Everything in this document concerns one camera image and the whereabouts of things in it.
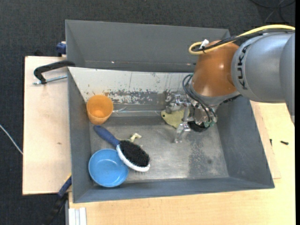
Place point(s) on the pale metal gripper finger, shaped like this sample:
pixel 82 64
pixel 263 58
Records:
pixel 176 102
pixel 181 132

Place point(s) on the yellow-green flat piece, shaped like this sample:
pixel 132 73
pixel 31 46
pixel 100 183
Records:
pixel 174 119

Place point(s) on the blue plastic bowl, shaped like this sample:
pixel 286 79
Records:
pixel 105 169

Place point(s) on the grey metal bin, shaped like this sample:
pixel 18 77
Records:
pixel 164 153

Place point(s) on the small pale yellow piece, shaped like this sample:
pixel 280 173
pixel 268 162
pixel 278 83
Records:
pixel 135 137

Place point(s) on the small black screw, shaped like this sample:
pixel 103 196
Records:
pixel 284 143

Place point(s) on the orange plastic cup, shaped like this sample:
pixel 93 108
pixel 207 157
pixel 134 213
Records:
pixel 99 110

